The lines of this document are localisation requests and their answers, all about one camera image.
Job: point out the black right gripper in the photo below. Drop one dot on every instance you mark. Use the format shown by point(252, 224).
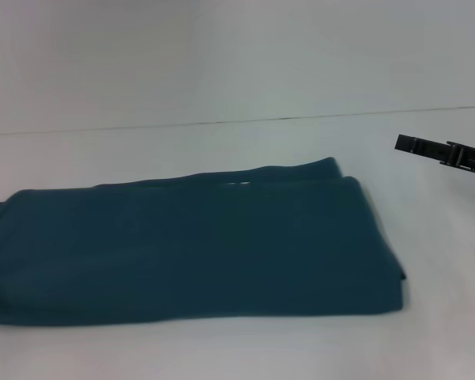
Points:
point(469, 158)

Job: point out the teal blue t-shirt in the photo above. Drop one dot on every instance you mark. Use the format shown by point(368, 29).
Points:
point(174, 249)

